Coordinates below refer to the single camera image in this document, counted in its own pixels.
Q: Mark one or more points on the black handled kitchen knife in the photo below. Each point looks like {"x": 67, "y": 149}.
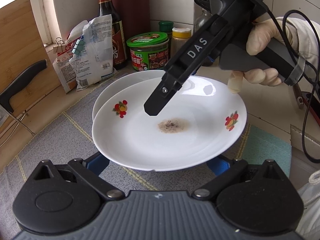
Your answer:
{"x": 15, "y": 87}

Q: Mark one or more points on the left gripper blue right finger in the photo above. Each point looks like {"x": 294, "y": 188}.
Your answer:
{"x": 227, "y": 173}

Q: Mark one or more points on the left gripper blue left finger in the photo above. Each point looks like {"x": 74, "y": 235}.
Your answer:
{"x": 88, "y": 171}

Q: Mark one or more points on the grey green checked mat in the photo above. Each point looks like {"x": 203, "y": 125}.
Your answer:
{"x": 69, "y": 136}

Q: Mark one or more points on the bamboo cutting board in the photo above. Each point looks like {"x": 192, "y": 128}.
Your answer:
{"x": 21, "y": 46}

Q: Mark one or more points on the green lid sauce jar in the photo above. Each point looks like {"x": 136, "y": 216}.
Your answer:
{"x": 149, "y": 51}

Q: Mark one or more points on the metal wire rack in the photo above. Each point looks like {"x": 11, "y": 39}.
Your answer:
{"x": 15, "y": 124}

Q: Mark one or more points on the white blue plastic bag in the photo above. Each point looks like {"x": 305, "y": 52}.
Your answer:
{"x": 92, "y": 59}

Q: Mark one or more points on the right gloved hand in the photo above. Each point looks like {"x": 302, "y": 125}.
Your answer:
{"x": 258, "y": 40}

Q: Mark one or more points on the white plate with stain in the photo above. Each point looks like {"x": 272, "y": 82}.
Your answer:
{"x": 200, "y": 122}

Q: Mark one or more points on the yellow lid spice jar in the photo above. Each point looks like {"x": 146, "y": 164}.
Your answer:
{"x": 179, "y": 37}

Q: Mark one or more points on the red white food bag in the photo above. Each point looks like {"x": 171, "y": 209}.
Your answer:
{"x": 63, "y": 50}

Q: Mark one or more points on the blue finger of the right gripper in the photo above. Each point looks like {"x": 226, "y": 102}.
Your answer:
{"x": 160, "y": 97}

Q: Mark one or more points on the metal bottle opener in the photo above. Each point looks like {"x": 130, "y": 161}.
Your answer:
{"x": 299, "y": 96}

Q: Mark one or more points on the dark soy sauce bottle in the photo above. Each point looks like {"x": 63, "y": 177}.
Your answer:
{"x": 118, "y": 43}

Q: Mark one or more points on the dark red knife block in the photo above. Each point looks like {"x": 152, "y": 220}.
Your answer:
{"x": 135, "y": 16}

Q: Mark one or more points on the green lid small jar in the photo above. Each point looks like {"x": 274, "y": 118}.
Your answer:
{"x": 166, "y": 27}

